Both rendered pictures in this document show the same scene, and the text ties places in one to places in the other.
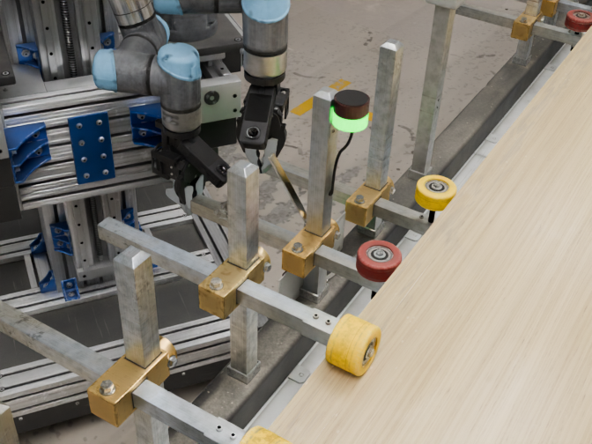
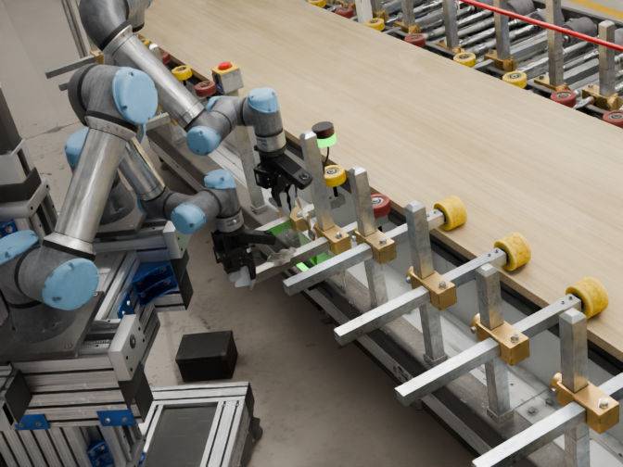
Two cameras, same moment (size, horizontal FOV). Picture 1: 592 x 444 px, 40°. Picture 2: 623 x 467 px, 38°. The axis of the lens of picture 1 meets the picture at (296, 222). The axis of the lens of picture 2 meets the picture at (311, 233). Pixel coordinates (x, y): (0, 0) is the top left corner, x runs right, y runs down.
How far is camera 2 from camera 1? 1.78 m
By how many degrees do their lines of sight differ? 43
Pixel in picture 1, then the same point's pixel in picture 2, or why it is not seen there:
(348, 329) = (449, 203)
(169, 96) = (231, 204)
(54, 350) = (395, 309)
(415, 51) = not seen: outside the picture
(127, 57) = (197, 199)
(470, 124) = not seen: hidden behind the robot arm
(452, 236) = (377, 176)
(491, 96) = (205, 162)
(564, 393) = (509, 169)
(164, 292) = (161, 446)
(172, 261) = (345, 260)
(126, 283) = (421, 220)
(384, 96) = not seen: hidden behind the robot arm
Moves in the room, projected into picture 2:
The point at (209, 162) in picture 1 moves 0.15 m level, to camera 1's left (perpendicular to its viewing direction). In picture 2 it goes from (260, 233) to (229, 265)
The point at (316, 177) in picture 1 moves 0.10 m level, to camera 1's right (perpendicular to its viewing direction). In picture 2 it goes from (321, 189) to (338, 171)
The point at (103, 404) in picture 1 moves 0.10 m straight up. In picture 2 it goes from (449, 293) to (444, 257)
